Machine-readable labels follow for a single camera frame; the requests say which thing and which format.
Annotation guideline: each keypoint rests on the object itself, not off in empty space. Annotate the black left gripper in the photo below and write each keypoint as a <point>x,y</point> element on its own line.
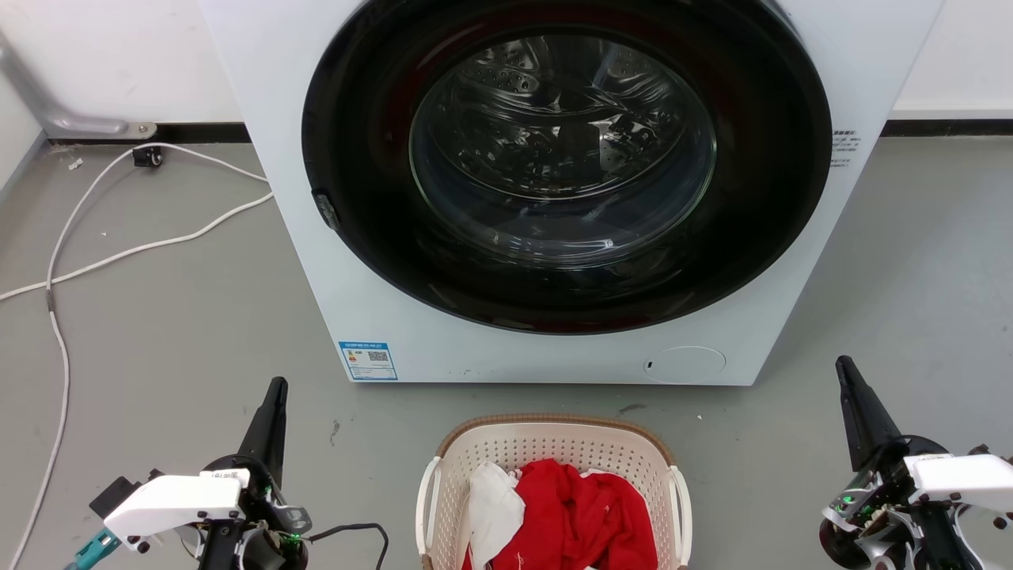
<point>273,518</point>

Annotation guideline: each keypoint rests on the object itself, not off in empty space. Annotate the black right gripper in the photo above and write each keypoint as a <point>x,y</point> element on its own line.
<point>878,495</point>

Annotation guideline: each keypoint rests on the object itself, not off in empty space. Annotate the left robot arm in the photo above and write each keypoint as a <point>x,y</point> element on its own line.
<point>218,550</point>

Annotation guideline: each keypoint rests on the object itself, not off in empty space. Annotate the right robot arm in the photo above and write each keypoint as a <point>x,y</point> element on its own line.
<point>946,542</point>

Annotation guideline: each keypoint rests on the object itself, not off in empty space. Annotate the beige plastic laundry basket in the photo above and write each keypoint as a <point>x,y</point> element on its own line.
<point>546,443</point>

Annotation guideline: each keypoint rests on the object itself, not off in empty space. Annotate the blue energy label sticker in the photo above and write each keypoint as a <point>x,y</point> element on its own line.
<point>368,361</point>

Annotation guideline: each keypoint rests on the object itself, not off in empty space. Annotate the round white filter cover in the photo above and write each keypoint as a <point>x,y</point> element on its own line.
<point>685,365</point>

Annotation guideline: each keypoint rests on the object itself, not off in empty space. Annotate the round black glass washer door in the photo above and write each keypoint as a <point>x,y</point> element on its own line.
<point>360,237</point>

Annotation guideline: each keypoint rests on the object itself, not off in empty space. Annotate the white garment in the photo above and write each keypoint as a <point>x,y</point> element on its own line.
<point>492,511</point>

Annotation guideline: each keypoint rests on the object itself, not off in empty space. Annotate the small printed text sticker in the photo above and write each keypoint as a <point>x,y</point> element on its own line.
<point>844,147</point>

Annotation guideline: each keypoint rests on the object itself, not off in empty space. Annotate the red garment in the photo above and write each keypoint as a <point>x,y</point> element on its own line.
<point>582,514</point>

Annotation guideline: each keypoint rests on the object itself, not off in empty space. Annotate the white front-load washing machine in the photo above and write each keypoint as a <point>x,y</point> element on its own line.
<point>285,119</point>

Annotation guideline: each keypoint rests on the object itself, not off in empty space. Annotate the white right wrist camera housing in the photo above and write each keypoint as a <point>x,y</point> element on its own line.
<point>961,475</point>

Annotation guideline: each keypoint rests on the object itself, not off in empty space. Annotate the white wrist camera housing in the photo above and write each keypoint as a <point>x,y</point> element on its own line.
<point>961,475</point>
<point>174,503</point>

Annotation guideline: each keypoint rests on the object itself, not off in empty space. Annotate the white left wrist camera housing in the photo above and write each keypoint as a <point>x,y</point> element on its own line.
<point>174,503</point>

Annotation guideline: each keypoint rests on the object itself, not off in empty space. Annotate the grey wall pipe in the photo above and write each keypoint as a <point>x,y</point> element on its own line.
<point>47,115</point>

